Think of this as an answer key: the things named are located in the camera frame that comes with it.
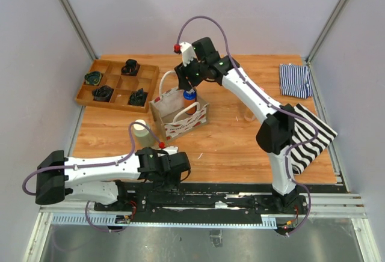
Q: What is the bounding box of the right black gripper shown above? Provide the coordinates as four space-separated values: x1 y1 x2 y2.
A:
174 55 208 92

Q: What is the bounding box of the orange spray bottle back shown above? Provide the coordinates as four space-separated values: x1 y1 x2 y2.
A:
183 89 197 115

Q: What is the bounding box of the clear bottle pink cap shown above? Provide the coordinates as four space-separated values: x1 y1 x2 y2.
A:
244 87 269 123

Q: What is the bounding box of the blue white striped cloth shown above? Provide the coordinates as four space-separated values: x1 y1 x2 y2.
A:
279 64 313 99

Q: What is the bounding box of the black white striped cloth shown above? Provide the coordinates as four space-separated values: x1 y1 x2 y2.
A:
291 103 337 175

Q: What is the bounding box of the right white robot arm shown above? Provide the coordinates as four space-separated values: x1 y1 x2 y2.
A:
173 37 298 214

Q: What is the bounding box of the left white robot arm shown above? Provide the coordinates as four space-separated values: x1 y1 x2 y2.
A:
35 147 191 212

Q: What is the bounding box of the canvas tote bag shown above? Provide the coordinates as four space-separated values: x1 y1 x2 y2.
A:
150 71 210 144

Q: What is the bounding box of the small black rolled belt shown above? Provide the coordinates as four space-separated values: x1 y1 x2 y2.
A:
121 59 140 76

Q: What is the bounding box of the wooden compartment tray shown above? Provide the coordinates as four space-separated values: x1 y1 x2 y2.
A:
75 59 159 113

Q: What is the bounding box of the green patterned rolled belt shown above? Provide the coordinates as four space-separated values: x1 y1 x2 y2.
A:
84 71 103 86

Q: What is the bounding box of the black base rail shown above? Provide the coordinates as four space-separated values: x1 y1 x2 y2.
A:
92 181 308 224

